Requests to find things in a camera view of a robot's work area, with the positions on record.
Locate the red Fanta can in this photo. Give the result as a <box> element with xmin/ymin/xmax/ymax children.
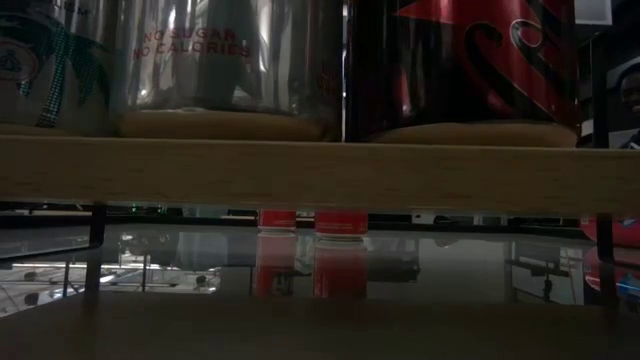
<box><xmin>313</xmin><ymin>209</ymin><xmax>370</xmax><ymax>239</ymax></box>
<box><xmin>257</xmin><ymin>208</ymin><xmax>298</xmax><ymax>235</ymax></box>
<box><xmin>343</xmin><ymin>0</ymin><xmax>582</xmax><ymax>149</ymax></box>
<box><xmin>579</xmin><ymin>214</ymin><xmax>640</xmax><ymax>250</ymax></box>

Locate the Celsius can with silver lid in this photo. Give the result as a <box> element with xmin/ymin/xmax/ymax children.
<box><xmin>112</xmin><ymin>0</ymin><xmax>346</xmax><ymax>142</ymax></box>

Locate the Celsius can with black lid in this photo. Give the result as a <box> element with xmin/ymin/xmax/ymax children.
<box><xmin>0</xmin><ymin>0</ymin><xmax>121</xmax><ymax>137</ymax></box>

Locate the wooden shelf with black legs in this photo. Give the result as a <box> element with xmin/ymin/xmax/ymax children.
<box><xmin>0</xmin><ymin>34</ymin><xmax>640</xmax><ymax>266</ymax></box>

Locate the person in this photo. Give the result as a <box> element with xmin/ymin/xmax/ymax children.
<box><xmin>612</xmin><ymin>62</ymin><xmax>640</xmax><ymax>150</ymax></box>

